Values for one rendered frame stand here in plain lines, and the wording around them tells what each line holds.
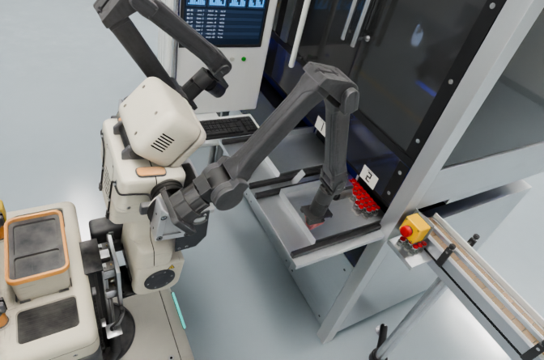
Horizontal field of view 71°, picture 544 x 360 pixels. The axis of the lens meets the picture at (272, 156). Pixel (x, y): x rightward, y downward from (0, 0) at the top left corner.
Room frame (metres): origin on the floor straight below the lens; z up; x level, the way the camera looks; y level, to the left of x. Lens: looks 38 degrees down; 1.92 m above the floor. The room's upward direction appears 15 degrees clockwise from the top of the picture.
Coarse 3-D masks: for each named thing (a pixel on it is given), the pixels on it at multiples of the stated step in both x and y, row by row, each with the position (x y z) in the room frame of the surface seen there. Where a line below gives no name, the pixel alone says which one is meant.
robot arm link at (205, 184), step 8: (216, 168) 0.71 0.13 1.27; (224, 168) 0.72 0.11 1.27; (200, 176) 0.69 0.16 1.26; (208, 176) 0.69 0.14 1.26; (216, 176) 0.69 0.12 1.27; (224, 176) 0.69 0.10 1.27; (200, 184) 0.67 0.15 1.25; (208, 184) 0.66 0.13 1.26; (216, 184) 0.67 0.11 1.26; (200, 192) 0.65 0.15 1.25; (208, 192) 0.65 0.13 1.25; (208, 200) 0.65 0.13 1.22
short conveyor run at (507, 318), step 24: (432, 216) 1.14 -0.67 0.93; (432, 240) 1.01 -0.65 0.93; (456, 240) 1.04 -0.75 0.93; (432, 264) 0.96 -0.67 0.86; (456, 264) 0.92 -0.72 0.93; (480, 264) 0.95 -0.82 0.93; (456, 288) 0.87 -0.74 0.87; (480, 288) 0.85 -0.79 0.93; (504, 288) 0.87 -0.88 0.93; (480, 312) 0.79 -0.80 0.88; (504, 312) 0.77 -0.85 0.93; (528, 312) 0.80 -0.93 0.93; (504, 336) 0.72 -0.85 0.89; (528, 336) 0.71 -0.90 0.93
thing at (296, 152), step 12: (300, 132) 1.54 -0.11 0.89; (312, 132) 1.59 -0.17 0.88; (288, 144) 1.44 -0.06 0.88; (300, 144) 1.46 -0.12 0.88; (312, 144) 1.48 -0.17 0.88; (324, 144) 1.51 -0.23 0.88; (276, 156) 1.32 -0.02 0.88; (288, 156) 1.35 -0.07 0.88; (300, 156) 1.37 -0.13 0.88; (312, 156) 1.39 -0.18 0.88; (324, 156) 1.41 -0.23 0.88; (276, 168) 1.21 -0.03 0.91; (288, 168) 1.26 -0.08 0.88; (300, 168) 1.24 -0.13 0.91; (312, 168) 1.28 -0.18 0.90
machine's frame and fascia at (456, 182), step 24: (288, 0) 1.83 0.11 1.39; (288, 24) 1.79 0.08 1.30; (288, 48) 1.75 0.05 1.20; (360, 120) 1.29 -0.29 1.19; (456, 168) 1.11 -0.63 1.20; (480, 168) 1.21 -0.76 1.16; (504, 168) 1.33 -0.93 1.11; (528, 168) 1.47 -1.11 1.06; (432, 192) 1.08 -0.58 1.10; (456, 192) 1.18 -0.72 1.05; (480, 192) 1.30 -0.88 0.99
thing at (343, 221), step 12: (288, 192) 1.11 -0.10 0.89; (300, 192) 1.14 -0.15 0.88; (312, 192) 1.16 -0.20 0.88; (288, 204) 1.04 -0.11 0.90; (300, 204) 1.07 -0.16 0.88; (336, 204) 1.12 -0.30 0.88; (348, 204) 1.14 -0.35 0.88; (300, 216) 1.01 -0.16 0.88; (336, 216) 1.06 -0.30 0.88; (348, 216) 1.07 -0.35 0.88; (360, 216) 1.09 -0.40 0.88; (372, 216) 1.11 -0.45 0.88; (324, 228) 0.98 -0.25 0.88; (336, 228) 0.99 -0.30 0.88; (348, 228) 1.01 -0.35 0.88; (360, 228) 1.01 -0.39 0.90; (312, 240) 0.89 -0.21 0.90; (324, 240) 0.91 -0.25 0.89
